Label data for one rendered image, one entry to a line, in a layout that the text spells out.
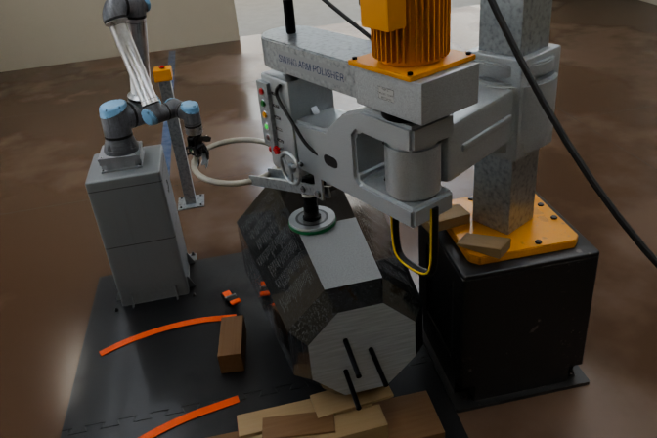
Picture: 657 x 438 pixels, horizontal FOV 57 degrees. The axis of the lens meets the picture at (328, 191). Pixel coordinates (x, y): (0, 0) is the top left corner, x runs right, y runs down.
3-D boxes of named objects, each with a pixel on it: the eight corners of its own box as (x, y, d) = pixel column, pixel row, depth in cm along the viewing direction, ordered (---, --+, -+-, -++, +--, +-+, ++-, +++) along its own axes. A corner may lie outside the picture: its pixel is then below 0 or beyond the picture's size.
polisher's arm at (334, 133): (454, 234, 218) (456, 106, 195) (408, 260, 207) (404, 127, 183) (328, 170, 271) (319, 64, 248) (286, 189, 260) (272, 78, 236)
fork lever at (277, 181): (359, 185, 255) (356, 173, 254) (323, 201, 245) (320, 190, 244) (277, 174, 312) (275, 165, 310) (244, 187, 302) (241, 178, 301)
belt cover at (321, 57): (478, 113, 192) (480, 62, 184) (421, 138, 179) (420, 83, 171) (302, 59, 261) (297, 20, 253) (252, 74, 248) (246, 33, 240)
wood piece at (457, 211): (458, 213, 280) (458, 203, 278) (469, 223, 272) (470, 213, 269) (419, 223, 275) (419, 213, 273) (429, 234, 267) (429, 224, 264)
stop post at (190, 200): (203, 195, 485) (176, 61, 433) (204, 206, 467) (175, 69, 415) (178, 198, 482) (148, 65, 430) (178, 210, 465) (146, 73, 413)
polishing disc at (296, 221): (283, 230, 272) (282, 228, 272) (296, 206, 290) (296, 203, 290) (328, 233, 267) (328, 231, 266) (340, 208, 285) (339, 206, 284)
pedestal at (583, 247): (524, 298, 342) (535, 183, 307) (590, 384, 285) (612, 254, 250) (412, 321, 334) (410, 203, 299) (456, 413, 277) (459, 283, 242)
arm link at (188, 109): (190, 98, 317) (201, 102, 312) (194, 119, 324) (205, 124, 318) (175, 104, 311) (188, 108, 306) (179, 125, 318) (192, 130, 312)
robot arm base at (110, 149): (105, 158, 330) (101, 142, 325) (103, 147, 346) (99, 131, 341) (141, 153, 336) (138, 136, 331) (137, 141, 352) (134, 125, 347)
